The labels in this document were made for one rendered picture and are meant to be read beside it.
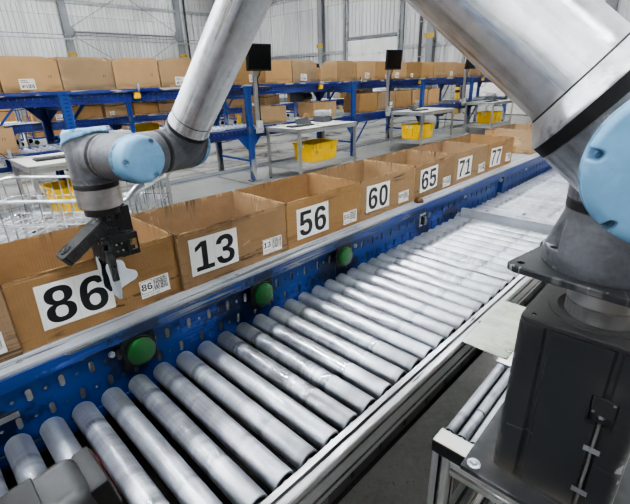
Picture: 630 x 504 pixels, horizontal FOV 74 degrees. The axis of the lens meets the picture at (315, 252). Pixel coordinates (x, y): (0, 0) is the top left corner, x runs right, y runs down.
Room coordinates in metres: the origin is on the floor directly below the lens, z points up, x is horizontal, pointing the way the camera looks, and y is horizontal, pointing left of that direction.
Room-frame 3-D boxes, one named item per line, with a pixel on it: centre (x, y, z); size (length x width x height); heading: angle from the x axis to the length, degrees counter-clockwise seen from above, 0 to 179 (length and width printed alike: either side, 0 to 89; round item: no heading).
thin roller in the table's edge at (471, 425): (0.73, -0.38, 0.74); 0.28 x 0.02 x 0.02; 137
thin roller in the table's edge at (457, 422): (0.75, -0.36, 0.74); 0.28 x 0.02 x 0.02; 137
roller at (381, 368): (1.00, -0.03, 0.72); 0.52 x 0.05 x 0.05; 45
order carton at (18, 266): (1.01, 0.62, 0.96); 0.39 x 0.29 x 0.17; 135
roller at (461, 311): (1.28, -0.31, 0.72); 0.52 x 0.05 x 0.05; 45
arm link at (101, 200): (0.89, 0.47, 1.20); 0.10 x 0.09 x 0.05; 45
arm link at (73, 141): (0.88, 0.46, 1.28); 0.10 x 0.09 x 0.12; 60
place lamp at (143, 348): (0.86, 0.44, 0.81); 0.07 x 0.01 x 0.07; 135
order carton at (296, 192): (1.56, 0.06, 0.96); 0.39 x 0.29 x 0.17; 135
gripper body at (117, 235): (0.89, 0.46, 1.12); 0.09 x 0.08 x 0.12; 135
